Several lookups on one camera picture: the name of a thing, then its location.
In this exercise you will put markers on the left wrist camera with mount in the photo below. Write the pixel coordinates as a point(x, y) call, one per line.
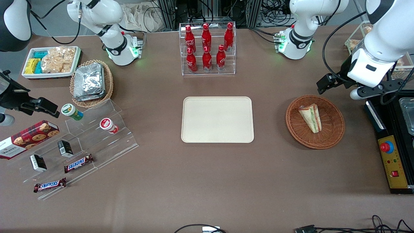
point(378, 89)

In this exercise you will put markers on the brown round wicker basket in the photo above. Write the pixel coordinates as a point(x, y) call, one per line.
point(330, 129)

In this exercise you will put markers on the clear plastic container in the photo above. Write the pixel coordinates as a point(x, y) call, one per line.
point(408, 113)

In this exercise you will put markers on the beige cloth bag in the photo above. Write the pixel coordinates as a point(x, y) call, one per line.
point(140, 16)

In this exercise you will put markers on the clear acrylic stepped shelf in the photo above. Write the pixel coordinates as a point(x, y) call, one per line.
point(106, 145)

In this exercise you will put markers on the triangle sandwich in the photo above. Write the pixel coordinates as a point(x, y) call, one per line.
point(311, 118)

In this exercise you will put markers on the small black box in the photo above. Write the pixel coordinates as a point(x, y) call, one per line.
point(65, 149)
point(38, 162)

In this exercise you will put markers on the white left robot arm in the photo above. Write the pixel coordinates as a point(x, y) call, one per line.
point(300, 38)

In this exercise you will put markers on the clear box with snacks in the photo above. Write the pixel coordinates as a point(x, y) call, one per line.
point(404, 69)

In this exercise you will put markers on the clear bag of crackers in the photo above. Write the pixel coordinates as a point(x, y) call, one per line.
point(58, 60)

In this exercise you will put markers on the beige plastic tray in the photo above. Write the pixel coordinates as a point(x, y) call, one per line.
point(217, 119)

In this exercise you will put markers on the snickers chocolate bar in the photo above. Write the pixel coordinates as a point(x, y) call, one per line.
point(79, 163)
point(50, 185)

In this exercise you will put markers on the yellow snack pack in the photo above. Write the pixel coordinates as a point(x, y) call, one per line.
point(31, 66)

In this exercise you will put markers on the light oval wicker basket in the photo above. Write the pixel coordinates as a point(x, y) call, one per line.
point(108, 81)

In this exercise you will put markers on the white rectangular snack tray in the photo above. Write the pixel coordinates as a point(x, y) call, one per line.
point(27, 76)

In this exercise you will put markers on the aluminium frame post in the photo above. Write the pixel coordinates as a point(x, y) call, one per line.
point(254, 13)
point(166, 13)

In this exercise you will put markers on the stack of silver foil packs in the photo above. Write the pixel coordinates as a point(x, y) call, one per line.
point(89, 82)

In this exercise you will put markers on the red lidded snack cup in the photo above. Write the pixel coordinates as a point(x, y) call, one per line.
point(108, 125)

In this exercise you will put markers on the black control box yellow panel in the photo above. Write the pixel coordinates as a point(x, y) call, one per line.
point(393, 161)

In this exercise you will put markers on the small white device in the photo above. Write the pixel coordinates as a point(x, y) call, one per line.
point(211, 229)

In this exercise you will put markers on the teal snack pack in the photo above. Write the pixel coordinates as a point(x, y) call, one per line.
point(38, 68)
point(40, 54)

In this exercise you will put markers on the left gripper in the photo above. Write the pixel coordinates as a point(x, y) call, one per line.
point(343, 73)

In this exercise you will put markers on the green lidded snack cup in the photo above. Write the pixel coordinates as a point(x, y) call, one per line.
point(71, 111)

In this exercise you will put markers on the red tartan cookie box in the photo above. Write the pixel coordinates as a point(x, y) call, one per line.
point(29, 137)

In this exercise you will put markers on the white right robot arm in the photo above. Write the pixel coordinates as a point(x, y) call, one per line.
point(114, 48)

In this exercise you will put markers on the red cola bottle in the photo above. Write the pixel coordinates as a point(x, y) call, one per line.
point(189, 38)
point(221, 58)
point(206, 37)
point(207, 60)
point(229, 37)
point(191, 61)

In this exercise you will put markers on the clear acrylic bottle rack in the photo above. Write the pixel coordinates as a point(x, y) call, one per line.
point(208, 72)

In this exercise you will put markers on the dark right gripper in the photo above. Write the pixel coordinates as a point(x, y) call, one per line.
point(13, 96)

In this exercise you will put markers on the clear bag of pastry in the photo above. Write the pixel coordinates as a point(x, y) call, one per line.
point(354, 44)
point(367, 29)

